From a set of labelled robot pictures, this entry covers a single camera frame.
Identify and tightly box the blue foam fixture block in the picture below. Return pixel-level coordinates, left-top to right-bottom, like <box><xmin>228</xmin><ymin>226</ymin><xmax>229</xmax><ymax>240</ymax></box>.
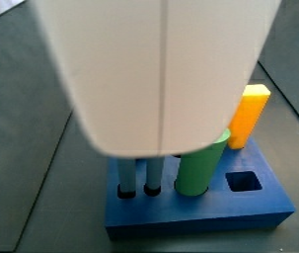
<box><xmin>104</xmin><ymin>140</ymin><xmax>295</xmax><ymax>240</ymax></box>

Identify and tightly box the green cylinder peg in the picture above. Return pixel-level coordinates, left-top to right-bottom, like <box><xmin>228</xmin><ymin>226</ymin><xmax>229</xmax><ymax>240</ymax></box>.
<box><xmin>173</xmin><ymin>129</ymin><xmax>231</xmax><ymax>197</ymax></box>

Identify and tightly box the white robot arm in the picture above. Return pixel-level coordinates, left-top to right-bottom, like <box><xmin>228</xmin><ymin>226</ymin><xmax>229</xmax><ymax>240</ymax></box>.
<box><xmin>30</xmin><ymin>0</ymin><xmax>280</xmax><ymax>157</ymax></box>

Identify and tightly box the light blue square-circle object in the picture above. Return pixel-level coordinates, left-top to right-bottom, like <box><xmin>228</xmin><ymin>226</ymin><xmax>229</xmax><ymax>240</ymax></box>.
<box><xmin>116</xmin><ymin>157</ymin><xmax>163</xmax><ymax>199</ymax></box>

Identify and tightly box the yellow rectangular block peg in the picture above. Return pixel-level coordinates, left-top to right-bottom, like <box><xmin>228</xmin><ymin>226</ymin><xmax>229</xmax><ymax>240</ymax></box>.
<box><xmin>228</xmin><ymin>84</ymin><xmax>269</xmax><ymax>149</ymax></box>

